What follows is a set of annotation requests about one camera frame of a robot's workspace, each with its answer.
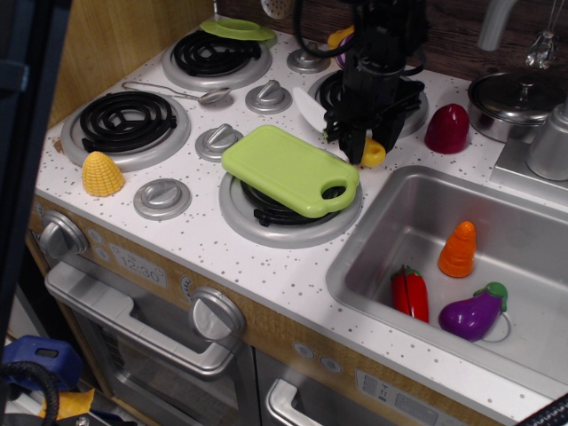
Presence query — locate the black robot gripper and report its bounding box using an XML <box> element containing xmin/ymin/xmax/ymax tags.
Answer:
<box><xmin>325</xmin><ymin>1</ymin><xmax>430</xmax><ymax>164</ymax></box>

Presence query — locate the toy knife yellow handle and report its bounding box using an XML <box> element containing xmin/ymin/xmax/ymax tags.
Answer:
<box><xmin>292</xmin><ymin>87</ymin><xmax>386</xmax><ymax>168</ymax></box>

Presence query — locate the green plastic cutting board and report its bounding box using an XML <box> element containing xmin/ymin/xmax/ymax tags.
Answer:
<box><xmin>222</xmin><ymin>125</ymin><xmax>359</xmax><ymax>218</ymax></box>

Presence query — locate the back right black burner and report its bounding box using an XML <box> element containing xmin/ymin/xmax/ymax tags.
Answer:
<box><xmin>308</xmin><ymin>70</ymin><xmax>430</xmax><ymax>138</ymax></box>

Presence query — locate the black burner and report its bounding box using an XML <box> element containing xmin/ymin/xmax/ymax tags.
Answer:
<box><xmin>162</xmin><ymin>30</ymin><xmax>272</xmax><ymax>92</ymax></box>
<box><xmin>308</xmin><ymin>70</ymin><xmax>430</xmax><ymax>138</ymax></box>
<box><xmin>218</xmin><ymin>174</ymin><xmax>362</xmax><ymax>249</ymax></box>
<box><xmin>60</xmin><ymin>91</ymin><xmax>191</xmax><ymax>172</ymax></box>

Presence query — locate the dark red toy pepper half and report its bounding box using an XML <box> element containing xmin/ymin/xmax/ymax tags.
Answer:
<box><xmin>424</xmin><ymin>104</ymin><xmax>469</xmax><ymax>154</ymax></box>

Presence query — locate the silver sink basin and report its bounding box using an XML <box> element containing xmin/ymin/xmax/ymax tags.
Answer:
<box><xmin>327</xmin><ymin>166</ymin><xmax>567</xmax><ymax>398</ymax></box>

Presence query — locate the purple striped toy vegetable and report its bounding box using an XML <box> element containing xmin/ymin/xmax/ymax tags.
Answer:
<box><xmin>327</xmin><ymin>25</ymin><xmax>355</xmax><ymax>68</ymax></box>

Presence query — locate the silver stove knob back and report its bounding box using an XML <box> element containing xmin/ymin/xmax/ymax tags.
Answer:
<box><xmin>287</xmin><ymin>48</ymin><xmax>331</xmax><ymax>74</ymax></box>

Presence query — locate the silver stove knob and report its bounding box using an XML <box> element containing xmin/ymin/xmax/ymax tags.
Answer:
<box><xmin>133</xmin><ymin>178</ymin><xmax>192</xmax><ymax>221</ymax></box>
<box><xmin>287</xmin><ymin>48</ymin><xmax>331</xmax><ymax>74</ymax></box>
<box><xmin>245</xmin><ymin>80</ymin><xmax>292</xmax><ymax>114</ymax></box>
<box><xmin>195</xmin><ymin>123</ymin><xmax>243</xmax><ymax>162</ymax></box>

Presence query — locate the silver metal pot with lid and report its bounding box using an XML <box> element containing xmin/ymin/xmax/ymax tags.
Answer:
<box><xmin>468</xmin><ymin>73</ymin><xmax>566</xmax><ymax>144</ymax></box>

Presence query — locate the front right black burner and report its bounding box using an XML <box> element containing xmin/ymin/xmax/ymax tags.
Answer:
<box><xmin>218</xmin><ymin>174</ymin><xmax>362</xmax><ymax>249</ymax></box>

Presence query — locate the orange toy carrot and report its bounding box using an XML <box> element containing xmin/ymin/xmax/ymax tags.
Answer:
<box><xmin>438</xmin><ymin>221</ymin><xmax>477</xmax><ymax>278</ymax></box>

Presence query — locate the red toy chili pepper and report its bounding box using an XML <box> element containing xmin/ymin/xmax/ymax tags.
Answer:
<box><xmin>390</xmin><ymin>264</ymin><xmax>430</xmax><ymax>323</ymax></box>

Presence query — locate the hanging slotted spoon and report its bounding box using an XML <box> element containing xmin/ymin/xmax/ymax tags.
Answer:
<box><xmin>261</xmin><ymin>0</ymin><xmax>294</xmax><ymax>20</ymax></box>

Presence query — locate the silver metal spoon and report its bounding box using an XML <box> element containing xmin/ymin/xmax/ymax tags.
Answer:
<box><xmin>122</xmin><ymin>81</ymin><xmax>232</xmax><ymax>105</ymax></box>

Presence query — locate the green plastic plate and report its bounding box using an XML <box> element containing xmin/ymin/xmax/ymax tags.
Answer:
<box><xmin>199</xmin><ymin>19</ymin><xmax>277</xmax><ymax>42</ymax></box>

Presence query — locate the silver faucet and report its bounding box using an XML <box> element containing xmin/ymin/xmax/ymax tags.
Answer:
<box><xmin>477</xmin><ymin>0</ymin><xmax>517</xmax><ymax>51</ymax></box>

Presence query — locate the silver metal cup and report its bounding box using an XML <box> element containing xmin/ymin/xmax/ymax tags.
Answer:
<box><xmin>526</xmin><ymin>100</ymin><xmax>567</xmax><ymax>181</ymax></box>

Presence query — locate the hanging clear glass ornament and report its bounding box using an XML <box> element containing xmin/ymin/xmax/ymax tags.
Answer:
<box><xmin>525</xmin><ymin>1</ymin><xmax>564</xmax><ymax>70</ymax></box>

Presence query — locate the back left black burner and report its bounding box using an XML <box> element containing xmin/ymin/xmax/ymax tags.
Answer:
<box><xmin>162</xmin><ymin>30</ymin><xmax>272</xmax><ymax>92</ymax></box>

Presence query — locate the purple toy eggplant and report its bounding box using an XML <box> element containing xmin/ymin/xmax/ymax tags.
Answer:
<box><xmin>438</xmin><ymin>281</ymin><xmax>509</xmax><ymax>342</ymax></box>

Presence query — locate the silver stove knob front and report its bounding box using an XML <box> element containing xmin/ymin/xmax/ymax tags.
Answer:
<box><xmin>133</xmin><ymin>178</ymin><xmax>192</xmax><ymax>221</ymax></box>

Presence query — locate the front left black burner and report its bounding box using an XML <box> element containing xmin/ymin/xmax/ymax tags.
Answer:
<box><xmin>60</xmin><ymin>91</ymin><xmax>191</xmax><ymax>172</ymax></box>

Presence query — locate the silver oven knob right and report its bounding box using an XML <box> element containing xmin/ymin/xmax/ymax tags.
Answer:
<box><xmin>189</xmin><ymin>287</ymin><xmax>246</xmax><ymax>342</ymax></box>

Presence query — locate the silver oven knob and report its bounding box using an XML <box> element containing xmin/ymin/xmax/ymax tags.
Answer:
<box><xmin>189</xmin><ymin>287</ymin><xmax>246</xmax><ymax>342</ymax></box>
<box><xmin>39</xmin><ymin>210</ymin><xmax>89</xmax><ymax>259</ymax></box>

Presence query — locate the yellow toy corn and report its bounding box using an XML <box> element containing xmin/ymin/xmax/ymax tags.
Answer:
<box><xmin>83</xmin><ymin>152</ymin><xmax>125</xmax><ymax>197</ymax></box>

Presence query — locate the silver oven knob left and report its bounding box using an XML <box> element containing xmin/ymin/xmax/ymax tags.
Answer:
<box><xmin>39</xmin><ymin>210</ymin><xmax>89</xmax><ymax>259</ymax></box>

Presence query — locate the blue clamp tool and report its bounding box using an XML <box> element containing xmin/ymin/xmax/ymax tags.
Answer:
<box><xmin>1</xmin><ymin>335</ymin><xmax>83</xmax><ymax>391</ymax></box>

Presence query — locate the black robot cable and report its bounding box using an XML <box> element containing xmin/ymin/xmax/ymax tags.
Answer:
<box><xmin>293</xmin><ymin>0</ymin><xmax>356</xmax><ymax>59</ymax></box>

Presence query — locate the silver dishwasher handle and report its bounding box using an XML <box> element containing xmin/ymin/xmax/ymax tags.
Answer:
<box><xmin>265</xmin><ymin>379</ymin><xmax>312</xmax><ymax>426</ymax></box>

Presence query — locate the silver oven door handle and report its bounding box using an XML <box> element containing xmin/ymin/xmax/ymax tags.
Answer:
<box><xmin>45</xmin><ymin>263</ymin><xmax>234</xmax><ymax>381</ymax></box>

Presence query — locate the black braided cable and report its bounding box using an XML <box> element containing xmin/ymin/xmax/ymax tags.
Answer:
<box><xmin>0</xmin><ymin>361</ymin><xmax>61</xmax><ymax>426</ymax></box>

